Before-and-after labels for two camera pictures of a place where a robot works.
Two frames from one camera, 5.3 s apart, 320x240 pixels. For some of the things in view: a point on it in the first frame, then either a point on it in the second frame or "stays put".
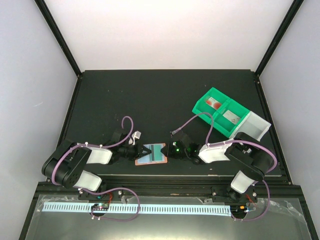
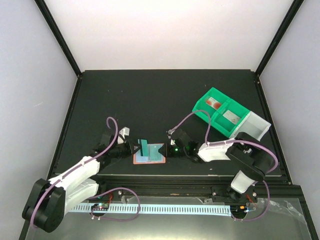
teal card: (156, 153) → (143, 144)
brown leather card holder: (156, 156) stays put
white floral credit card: (231, 116) stays put
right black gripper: (168, 153) stays put
